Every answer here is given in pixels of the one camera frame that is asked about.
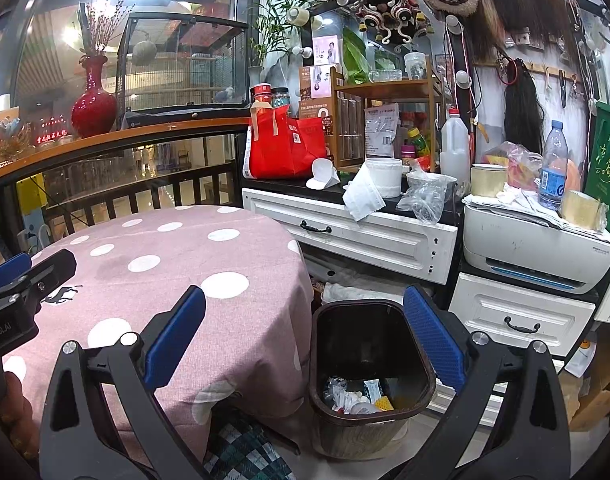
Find clear plastic bag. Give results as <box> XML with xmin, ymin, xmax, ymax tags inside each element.
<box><xmin>396</xmin><ymin>174</ymin><xmax>458</xmax><ymax>226</ymax></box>

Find stack of papers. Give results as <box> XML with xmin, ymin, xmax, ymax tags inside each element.
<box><xmin>462</xmin><ymin>183</ymin><xmax>566</xmax><ymax>228</ymax></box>

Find person's left hand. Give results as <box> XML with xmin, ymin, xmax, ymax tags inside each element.
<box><xmin>0</xmin><ymin>367</ymin><xmax>40</xmax><ymax>461</ymax></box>

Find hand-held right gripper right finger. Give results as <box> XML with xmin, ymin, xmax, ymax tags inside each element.
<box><xmin>402</xmin><ymin>284</ymin><xmax>571</xmax><ymax>480</ymax></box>

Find beige tape roll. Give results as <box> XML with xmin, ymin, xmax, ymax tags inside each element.
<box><xmin>470</xmin><ymin>163</ymin><xmax>508</xmax><ymax>198</ymax></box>
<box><xmin>560</xmin><ymin>190</ymin><xmax>608</xmax><ymax>231</ymax></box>

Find green gift bag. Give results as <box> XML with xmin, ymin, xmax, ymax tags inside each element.
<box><xmin>584</xmin><ymin>101</ymin><xmax>610</xmax><ymax>241</ymax></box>

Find small white drawer unit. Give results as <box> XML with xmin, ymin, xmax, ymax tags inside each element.
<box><xmin>447</xmin><ymin>272</ymin><xmax>597</xmax><ymax>358</ymax></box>

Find yellow sign board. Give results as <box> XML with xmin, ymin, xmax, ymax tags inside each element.
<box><xmin>16</xmin><ymin>174</ymin><xmax>48</xmax><ymax>211</ymax></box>

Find glass display case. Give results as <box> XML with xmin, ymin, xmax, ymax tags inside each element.
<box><xmin>116</xmin><ymin>12</ymin><xmax>250</xmax><ymax>126</ymax></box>

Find clear water bottle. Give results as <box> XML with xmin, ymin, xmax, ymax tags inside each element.
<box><xmin>538</xmin><ymin>120</ymin><xmax>569</xmax><ymax>211</ymax></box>

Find red paper cup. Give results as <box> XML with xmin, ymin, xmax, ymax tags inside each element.
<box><xmin>250</xmin><ymin>82</ymin><xmax>275</xmax><ymax>108</ymax></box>

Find black hair bundle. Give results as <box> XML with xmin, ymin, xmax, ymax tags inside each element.
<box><xmin>502</xmin><ymin>65</ymin><xmax>545</xmax><ymax>141</ymax></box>

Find green bamboo plant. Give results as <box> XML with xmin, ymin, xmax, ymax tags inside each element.
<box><xmin>250</xmin><ymin>0</ymin><xmax>326</xmax><ymax>68</ymax></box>

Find white paper towel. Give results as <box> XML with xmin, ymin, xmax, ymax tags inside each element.
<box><xmin>342</xmin><ymin>162</ymin><xmax>386</xmax><ymax>222</ymax></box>

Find dried flower branches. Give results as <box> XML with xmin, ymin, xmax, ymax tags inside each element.
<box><xmin>75</xmin><ymin>0</ymin><xmax>136</xmax><ymax>57</ymax></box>

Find clear plastic cup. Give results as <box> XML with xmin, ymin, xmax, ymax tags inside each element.
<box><xmin>404</xmin><ymin>51</ymin><xmax>427</xmax><ymax>81</ymax></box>

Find pink product box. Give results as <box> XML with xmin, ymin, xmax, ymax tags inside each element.
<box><xmin>310</xmin><ymin>65</ymin><xmax>337</xmax><ymax>101</ymax></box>
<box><xmin>312</xmin><ymin>36</ymin><xmax>343</xmax><ymax>66</ymax></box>

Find red cord loop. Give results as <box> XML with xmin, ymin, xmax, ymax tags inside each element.
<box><xmin>495</xmin><ymin>57</ymin><xmax>526</xmax><ymax>86</ymax></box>

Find pink plastic bag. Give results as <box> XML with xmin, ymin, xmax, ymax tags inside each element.
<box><xmin>482</xmin><ymin>141</ymin><xmax>543</xmax><ymax>191</ymax></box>

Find white tub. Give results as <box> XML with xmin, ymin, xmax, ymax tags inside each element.
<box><xmin>364</xmin><ymin>157</ymin><xmax>403</xmax><ymax>198</ymax></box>

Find red vase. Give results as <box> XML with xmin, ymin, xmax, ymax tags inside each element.
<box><xmin>71</xmin><ymin>55</ymin><xmax>118</xmax><ymax>138</ymax></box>

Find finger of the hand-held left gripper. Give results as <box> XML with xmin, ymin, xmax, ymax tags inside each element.
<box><xmin>0</xmin><ymin>252</ymin><xmax>33</xmax><ymax>291</ymax></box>
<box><xmin>15</xmin><ymin>248</ymin><xmax>78</xmax><ymax>306</ymax></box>

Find white printer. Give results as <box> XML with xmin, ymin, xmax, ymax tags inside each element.
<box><xmin>462</xmin><ymin>195</ymin><xmax>610</xmax><ymax>295</ymax></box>

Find dark brown trash bin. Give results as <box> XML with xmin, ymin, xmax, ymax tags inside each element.
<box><xmin>309</xmin><ymin>299</ymin><xmax>437</xmax><ymax>458</ymax></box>

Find cardboard box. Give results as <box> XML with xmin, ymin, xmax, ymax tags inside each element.
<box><xmin>568</xmin><ymin>330</ymin><xmax>610</xmax><ymax>431</ymax></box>

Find gold lotus ornament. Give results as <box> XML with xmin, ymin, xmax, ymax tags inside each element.
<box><xmin>0</xmin><ymin>117</ymin><xmax>30</xmax><ymax>170</ymax></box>

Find white labelled pouch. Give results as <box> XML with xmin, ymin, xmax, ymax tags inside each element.
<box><xmin>363</xmin><ymin>103</ymin><xmax>401</xmax><ymax>161</ymax></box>

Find red tote bag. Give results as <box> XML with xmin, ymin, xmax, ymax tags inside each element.
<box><xmin>242</xmin><ymin>100</ymin><xmax>328</xmax><ymax>180</ymax></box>

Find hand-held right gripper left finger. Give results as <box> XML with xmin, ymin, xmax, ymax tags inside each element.
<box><xmin>37</xmin><ymin>286</ymin><xmax>208</xmax><ymax>480</ymax></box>

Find plaid cloth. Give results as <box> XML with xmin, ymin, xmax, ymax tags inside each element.
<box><xmin>202</xmin><ymin>405</ymin><xmax>298</xmax><ymax>480</ymax></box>

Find wooden ledge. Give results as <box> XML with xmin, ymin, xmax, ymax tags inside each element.
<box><xmin>0</xmin><ymin>117</ymin><xmax>251</xmax><ymax>191</ymax></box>

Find pink polka dot round table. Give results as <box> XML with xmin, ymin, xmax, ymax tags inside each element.
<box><xmin>2</xmin><ymin>205</ymin><xmax>316</xmax><ymax>461</ymax></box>

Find long white drawer cabinet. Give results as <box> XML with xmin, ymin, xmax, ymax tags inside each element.
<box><xmin>241</xmin><ymin>187</ymin><xmax>458</xmax><ymax>287</ymax></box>

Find yellow green bottle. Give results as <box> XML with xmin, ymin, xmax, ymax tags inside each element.
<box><xmin>407</xmin><ymin>127</ymin><xmax>432</xmax><ymax>158</ymax></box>

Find brown hair wig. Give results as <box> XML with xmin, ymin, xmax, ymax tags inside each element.
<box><xmin>452</xmin><ymin>0</ymin><xmax>581</xmax><ymax>63</ymax></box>

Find ornate headpiece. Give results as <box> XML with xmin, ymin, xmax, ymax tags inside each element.
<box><xmin>350</xmin><ymin>0</ymin><xmax>433</xmax><ymax>46</ymax></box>

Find white plastic jug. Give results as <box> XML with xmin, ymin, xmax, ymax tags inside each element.
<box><xmin>439</xmin><ymin>107</ymin><xmax>472</xmax><ymax>181</ymax></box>

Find black railing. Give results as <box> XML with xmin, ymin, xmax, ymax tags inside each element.
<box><xmin>0</xmin><ymin>160</ymin><xmax>238</xmax><ymax>256</ymax></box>

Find wooden shelf rack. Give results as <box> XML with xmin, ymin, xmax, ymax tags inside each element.
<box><xmin>330</xmin><ymin>65</ymin><xmax>448</xmax><ymax>171</ymax></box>

